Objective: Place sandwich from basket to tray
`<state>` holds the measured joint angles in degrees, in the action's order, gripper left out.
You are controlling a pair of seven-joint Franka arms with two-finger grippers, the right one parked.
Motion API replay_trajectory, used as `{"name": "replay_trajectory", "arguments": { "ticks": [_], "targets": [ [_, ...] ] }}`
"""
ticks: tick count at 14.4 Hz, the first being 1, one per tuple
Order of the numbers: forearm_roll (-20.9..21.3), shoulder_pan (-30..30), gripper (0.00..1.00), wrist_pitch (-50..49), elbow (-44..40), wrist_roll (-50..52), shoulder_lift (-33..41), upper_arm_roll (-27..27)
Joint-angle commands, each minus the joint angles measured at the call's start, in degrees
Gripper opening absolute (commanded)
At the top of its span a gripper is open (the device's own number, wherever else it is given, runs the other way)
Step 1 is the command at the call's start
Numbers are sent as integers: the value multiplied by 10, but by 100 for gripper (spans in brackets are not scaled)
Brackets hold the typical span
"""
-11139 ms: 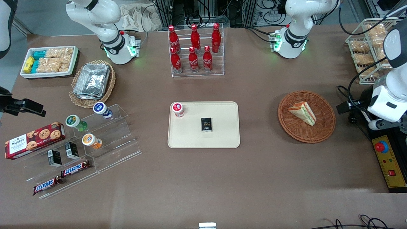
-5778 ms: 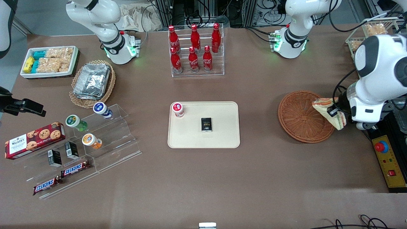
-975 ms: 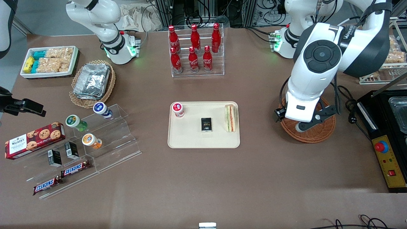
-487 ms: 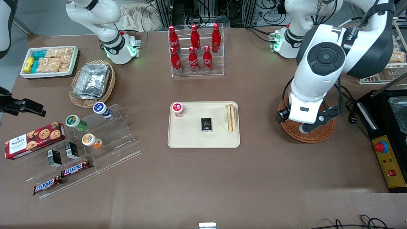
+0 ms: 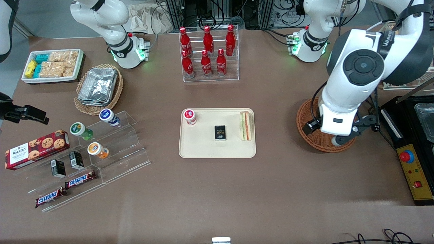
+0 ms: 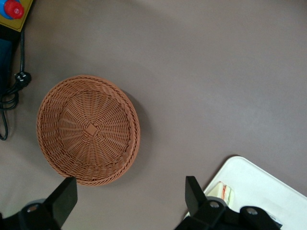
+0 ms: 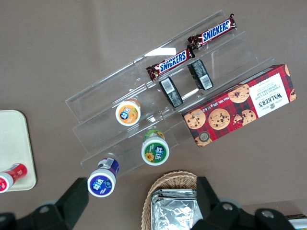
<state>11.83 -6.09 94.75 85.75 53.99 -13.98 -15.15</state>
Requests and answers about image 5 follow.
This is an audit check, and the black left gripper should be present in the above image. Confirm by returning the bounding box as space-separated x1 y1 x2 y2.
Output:
303 119 322 137

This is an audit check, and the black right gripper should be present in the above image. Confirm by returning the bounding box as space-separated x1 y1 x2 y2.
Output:
0 92 49 124

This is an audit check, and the triangular sandwich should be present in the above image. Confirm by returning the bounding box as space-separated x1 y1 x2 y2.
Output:
239 111 253 141

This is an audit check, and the round brown wicker basket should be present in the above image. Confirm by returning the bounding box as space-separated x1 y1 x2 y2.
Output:
296 98 358 153

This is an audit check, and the light woven wicker basket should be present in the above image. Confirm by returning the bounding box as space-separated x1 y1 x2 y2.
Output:
74 64 124 116

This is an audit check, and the beige plastic tray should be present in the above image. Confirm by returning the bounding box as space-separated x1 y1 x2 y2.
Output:
179 108 257 159

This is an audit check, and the red Walkers cookie box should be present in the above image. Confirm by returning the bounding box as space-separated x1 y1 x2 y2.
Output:
5 130 70 170

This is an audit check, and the yellow snack pack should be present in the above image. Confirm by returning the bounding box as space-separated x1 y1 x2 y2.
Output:
24 60 38 78

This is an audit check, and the clear rice cracker bag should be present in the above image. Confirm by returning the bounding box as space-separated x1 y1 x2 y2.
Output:
47 50 79 63
39 61 77 78

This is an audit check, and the green-lid small drink bottle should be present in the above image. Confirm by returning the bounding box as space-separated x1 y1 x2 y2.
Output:
70 122 94 141

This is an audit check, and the white rectangular snack bin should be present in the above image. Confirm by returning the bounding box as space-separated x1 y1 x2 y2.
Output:
21 49 84 84

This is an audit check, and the stack of foil trays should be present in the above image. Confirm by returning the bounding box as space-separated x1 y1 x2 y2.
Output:
78 67 118 107

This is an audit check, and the orange-lid small drink bottle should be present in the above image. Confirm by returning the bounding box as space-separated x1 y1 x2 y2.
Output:
87 142 110 160

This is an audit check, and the blue-lid small drink bottle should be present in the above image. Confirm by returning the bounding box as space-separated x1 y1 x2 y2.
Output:
99 108 120 127

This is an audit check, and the Snickers chocolate bar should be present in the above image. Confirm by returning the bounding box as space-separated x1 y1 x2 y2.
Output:
64 170 97 189
35 188 67 208

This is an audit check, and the clear acrylic bottle rack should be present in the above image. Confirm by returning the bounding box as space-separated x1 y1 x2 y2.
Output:
179 25 240 83

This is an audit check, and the red cola bottle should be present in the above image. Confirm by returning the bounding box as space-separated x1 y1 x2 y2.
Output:
201 49 213 78
181 50 195 79
225 24 236 57
216 48 227 77
179 27 193 57
203 26 214 56

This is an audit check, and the clear acrylic stepped stand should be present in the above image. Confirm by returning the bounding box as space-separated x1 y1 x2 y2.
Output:
14 110 152 213

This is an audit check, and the clear plastic container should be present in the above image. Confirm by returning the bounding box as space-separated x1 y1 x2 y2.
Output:
414 103 434 143

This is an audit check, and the yellow emergency stop box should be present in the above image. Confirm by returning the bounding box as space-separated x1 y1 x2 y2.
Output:
396 144 434 206

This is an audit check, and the red-lid small drink bottle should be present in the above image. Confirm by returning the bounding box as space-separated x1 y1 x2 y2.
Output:
183 108 197 126

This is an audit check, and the crumpled beige cloth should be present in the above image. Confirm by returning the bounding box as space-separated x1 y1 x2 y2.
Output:
126 4 174 34

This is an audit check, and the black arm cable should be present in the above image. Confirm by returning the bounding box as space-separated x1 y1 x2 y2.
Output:
310 81 329 124

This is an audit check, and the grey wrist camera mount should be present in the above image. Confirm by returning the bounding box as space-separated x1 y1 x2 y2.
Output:
332 115 380 146

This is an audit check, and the white wire rack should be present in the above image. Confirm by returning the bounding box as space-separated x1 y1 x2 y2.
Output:
382 20 434 90

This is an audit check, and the black floor cable bundle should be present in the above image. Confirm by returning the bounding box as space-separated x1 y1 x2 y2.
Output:
331 228 428 244

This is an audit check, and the black equipment rack with cables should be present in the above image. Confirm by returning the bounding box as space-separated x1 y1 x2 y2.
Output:
163 0 305 30

